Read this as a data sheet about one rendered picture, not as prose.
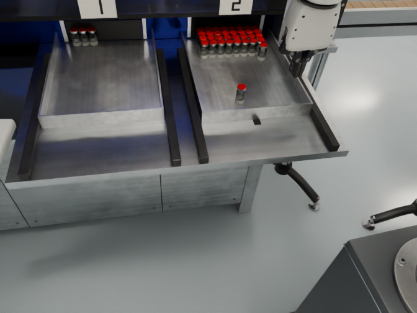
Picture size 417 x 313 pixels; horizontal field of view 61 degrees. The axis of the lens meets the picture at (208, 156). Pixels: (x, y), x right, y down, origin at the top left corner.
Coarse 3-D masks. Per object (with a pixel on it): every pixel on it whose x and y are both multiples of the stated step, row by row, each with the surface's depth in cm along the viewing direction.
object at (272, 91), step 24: (192, 48) 99; (192, 72) 86; (216, 72) 92; (240, 72) 93; (264, 72) 94; (288, 72) 92; (216, 96) 86; (264, 96) 87; (288, 96) 87; (216, 120) 79; (240, 120) 81
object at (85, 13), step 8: (80, 0) 82; (88, 0) 82; (96, 0) 83; (104, 0) 83; (112, 0) 83; (80, 8) 83; (88, 8) 84; (96, 8) 84; (104, 8) 84; (112, 8) 85; (88, 16) 85; (96, 16) 85; (104, 16) 86; (112, 16) 86
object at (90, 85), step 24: (72, 48) 96; (96, 48) 96; (120, 48) 97; (144, 48) 98; (48, 72) 83; (72, 72) 89; (96, 72) 89; (120, 72) 90; (144, 72) 90; (48, 96) 81; (72, 96) 83; (96, 96) 83; (120, 96) 84; (144, 96) 84; (48, 120) 74; (72, 120) 75; (96, 120) 76; (120, 120) 77; (144, 120) 79
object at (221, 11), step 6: (222, 0) 88; (228, 0) 88; (234, 0) 88; (246, 0) 89; (252, 0) 89; (222, 6) 89; (228, 6) 89; (234, 6) 90; (240, 6) 90; (246, 6) 90; (222, 12) 90; (228, 12) 91; (234, 12) 91; (240, 12) 91; (246, 12) 91
